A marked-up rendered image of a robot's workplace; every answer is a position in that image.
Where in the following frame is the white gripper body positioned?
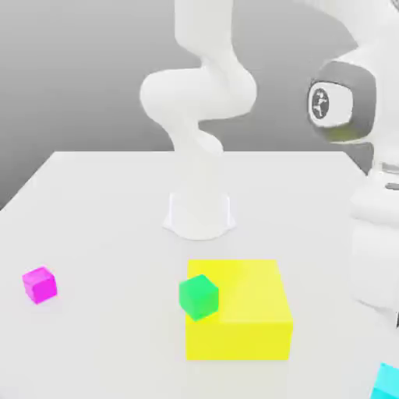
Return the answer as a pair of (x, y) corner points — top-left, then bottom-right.
(351, 222), (399, 330)

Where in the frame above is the small cyan cube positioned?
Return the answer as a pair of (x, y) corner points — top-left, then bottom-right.
(369, 362), (399, 399)

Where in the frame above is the small green cube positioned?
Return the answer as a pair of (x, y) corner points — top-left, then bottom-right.
(178, 274), (220, 322)

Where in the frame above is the small magenta cube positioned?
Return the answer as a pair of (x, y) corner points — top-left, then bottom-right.
(21, 265), (58, 305)

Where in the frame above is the large yellow box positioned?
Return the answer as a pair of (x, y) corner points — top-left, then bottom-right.
(185, 259), (294, 362)

